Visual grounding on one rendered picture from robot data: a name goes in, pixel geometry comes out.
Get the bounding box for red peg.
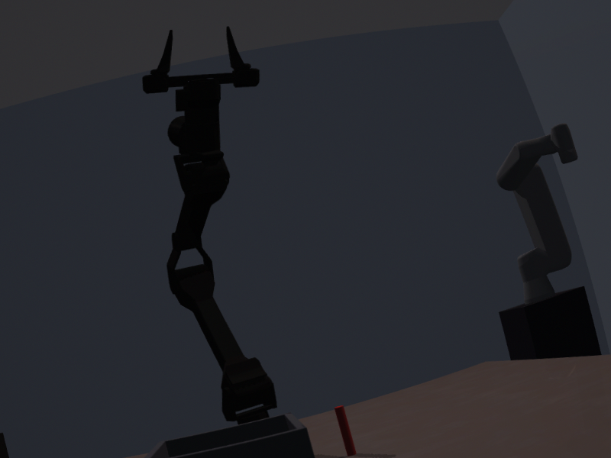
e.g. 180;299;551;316
335;405;357;456

